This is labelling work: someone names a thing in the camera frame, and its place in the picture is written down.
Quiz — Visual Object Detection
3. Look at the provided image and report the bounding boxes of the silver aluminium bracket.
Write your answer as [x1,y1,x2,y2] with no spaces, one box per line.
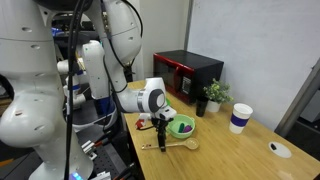
[81,139,100,162]

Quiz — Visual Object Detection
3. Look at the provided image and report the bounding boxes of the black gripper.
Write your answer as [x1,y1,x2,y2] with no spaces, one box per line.
[151,114,174,153]

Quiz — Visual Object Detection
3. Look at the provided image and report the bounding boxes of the white background robot blue rings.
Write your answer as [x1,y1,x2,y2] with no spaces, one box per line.
[56,39,118,129]

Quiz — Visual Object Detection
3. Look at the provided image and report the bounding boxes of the white wrist camera red clip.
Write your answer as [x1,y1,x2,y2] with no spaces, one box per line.
[134,105,178,130]

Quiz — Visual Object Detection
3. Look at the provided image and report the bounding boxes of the orange handled clamp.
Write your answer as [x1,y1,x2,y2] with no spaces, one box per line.
[94,139,108,148]

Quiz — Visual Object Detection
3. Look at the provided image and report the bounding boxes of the mint green colander bowl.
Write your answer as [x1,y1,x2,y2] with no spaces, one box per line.
[167,114,196,140]

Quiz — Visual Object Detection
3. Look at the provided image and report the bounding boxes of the black cup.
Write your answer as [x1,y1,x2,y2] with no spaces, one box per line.
[195,96,209,118]

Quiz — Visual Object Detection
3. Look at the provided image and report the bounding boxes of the black optical breadboard table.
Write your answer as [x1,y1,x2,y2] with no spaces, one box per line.
[68,99,143,180]

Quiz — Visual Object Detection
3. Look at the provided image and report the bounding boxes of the white paper cup blue band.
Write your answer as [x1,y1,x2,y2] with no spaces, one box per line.
[228,102,254,135]

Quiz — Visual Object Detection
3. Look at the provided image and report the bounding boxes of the red and black microwave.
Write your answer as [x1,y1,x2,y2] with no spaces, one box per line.
[153,49,225,105]

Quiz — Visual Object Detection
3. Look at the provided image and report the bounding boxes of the grey metal frame post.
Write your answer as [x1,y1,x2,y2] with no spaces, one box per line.
[274,58,320,138]

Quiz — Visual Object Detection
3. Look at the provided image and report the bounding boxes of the small potted green plant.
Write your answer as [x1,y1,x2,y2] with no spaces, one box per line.
[203,78,234,113]

